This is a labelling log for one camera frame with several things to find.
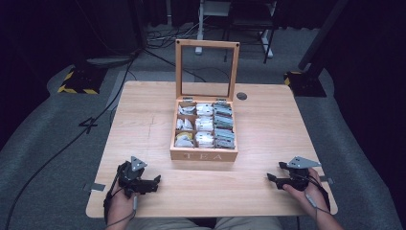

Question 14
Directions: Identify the person's left hand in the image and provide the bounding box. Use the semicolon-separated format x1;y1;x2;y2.
106;188;139;225

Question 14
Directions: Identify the long black floor cable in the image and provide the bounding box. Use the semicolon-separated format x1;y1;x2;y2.
3;52;140;230

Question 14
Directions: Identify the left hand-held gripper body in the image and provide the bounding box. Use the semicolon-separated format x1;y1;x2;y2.
117;155;154;196

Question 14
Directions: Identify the wooden tea box with lid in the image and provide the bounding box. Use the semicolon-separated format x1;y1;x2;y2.
169;38;240;163

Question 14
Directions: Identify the bundle of floor cables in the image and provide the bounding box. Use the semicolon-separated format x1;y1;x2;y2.
145;18;205;51

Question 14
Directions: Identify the group of white tea bags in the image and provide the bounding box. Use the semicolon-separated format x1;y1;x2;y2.
176;103;215;149

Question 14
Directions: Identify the white metal stand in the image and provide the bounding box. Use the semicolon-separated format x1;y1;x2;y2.
193;0;275;59

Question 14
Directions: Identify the yellow tea bag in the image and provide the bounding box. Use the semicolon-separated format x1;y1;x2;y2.
176;131;194;142

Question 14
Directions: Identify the dark slanted stand pole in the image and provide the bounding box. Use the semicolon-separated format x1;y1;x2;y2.
297;0;350;72

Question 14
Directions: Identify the right hand-held gripper cable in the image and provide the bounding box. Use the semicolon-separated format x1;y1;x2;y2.
304;173;333;216

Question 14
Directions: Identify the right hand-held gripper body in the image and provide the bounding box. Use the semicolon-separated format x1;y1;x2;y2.
276;155;322;193

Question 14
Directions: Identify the person's right hand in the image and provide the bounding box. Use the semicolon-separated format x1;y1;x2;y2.
282;168;330;219

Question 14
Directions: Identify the black yellow-striped stand base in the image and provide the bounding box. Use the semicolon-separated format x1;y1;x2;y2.
56;65;108;96
282;70;327;98

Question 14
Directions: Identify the black metal frame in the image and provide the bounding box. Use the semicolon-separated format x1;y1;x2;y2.
222;0;280;64

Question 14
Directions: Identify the group of grey-green tea bags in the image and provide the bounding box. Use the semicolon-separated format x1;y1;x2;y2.
213;102;237;150

